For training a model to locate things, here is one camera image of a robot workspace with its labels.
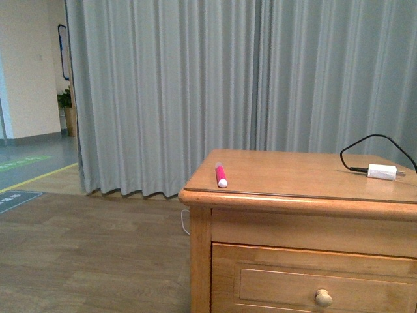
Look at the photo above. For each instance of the pink marker with translucent cap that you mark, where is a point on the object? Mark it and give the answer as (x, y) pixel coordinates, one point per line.
(220, 175)

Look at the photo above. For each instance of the wooden drawer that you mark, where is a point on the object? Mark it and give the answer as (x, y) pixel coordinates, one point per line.
(264, 279)

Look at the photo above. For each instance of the round wooden drawer knob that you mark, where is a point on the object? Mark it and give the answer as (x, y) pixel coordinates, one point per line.
(323, 298)

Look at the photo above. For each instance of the grey curtain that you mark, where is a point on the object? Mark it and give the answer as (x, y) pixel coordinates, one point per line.
(160, 84)

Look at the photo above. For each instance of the wooden nightstand cabinet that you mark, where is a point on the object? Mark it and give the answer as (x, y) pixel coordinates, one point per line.
(303, 201)

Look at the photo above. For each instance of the potted green plant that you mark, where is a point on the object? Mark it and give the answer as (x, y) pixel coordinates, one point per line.
(65, 102)

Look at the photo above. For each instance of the white USB charger plug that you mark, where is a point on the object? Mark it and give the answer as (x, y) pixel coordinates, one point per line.
(384, 172)

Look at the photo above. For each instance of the blue framed wall board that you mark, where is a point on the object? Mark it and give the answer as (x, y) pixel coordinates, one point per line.
(63, 42)

